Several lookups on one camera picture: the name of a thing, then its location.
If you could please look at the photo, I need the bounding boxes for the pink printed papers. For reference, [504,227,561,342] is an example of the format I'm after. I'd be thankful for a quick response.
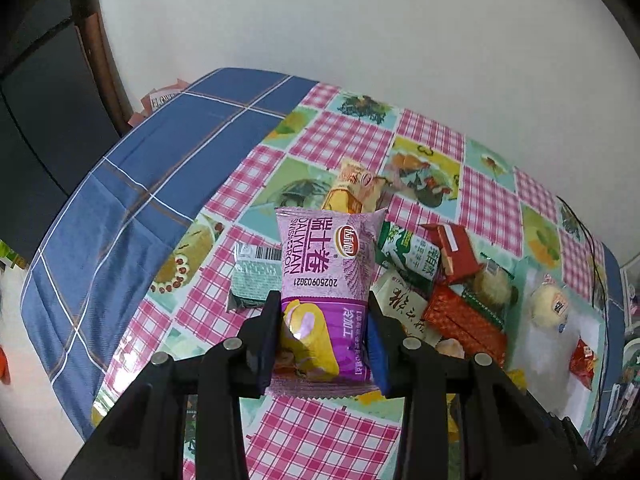
[129,78,188,128]

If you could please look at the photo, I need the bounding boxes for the green white snack packet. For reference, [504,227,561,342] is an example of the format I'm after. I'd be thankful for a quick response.
[376,221,443,296]

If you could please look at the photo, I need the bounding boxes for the round pastry green wrapper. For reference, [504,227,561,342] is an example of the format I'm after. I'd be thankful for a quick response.
[462,257,521,321]

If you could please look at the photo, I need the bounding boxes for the clear plastic tray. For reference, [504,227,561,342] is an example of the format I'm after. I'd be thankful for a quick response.
[505,255,608,421]

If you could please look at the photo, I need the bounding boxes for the orange yellow snack packet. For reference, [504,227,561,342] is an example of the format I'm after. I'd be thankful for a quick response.
[321,157,393,216]

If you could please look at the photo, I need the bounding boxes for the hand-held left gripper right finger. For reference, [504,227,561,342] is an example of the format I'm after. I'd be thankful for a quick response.
[367,291,596,480]

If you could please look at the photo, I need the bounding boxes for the green barcode snack packet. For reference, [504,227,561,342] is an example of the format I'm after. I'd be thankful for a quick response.
[227,241,285,313]

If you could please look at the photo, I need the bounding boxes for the dark cabinet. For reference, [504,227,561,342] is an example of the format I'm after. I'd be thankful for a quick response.
[0,0,126,261]

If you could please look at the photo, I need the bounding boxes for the red snack box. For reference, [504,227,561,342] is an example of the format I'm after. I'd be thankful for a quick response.
[420,222,483,286]

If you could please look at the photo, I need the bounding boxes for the small red snack packet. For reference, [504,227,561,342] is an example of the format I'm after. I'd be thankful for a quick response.
[567,337,599,391]

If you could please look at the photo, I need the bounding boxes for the blue plaid cloth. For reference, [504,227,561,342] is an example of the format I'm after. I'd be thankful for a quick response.
[20,67,628,441]

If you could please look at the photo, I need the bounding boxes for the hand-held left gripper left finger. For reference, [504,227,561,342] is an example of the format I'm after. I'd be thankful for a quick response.
[62,290,282,480]

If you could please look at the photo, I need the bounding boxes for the purple snack packet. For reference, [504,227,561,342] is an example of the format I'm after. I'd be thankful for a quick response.
[275,206,390,396]

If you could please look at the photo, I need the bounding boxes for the green printed bag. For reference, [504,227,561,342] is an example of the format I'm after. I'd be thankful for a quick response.
[0,241,27,268]

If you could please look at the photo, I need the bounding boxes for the red patterned snack packet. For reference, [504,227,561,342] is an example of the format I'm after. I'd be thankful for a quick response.
[421,285,508,368]

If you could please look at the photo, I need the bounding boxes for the wrapped round yellow pastry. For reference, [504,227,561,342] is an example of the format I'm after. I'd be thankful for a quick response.
[529,275,573,333]

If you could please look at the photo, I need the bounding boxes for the cream calligraphy snack packet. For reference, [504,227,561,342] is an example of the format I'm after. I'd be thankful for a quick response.
[370,269,431,343]

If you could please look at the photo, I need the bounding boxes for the black cable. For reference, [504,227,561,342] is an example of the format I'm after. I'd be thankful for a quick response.
[557,197,608,391]

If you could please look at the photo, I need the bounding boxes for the brown wooden frame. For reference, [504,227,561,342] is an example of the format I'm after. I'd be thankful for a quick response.
[67,0,136,136]

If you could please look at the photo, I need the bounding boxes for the peach pastry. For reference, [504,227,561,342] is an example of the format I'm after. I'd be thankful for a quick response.
[435,337,466,359]

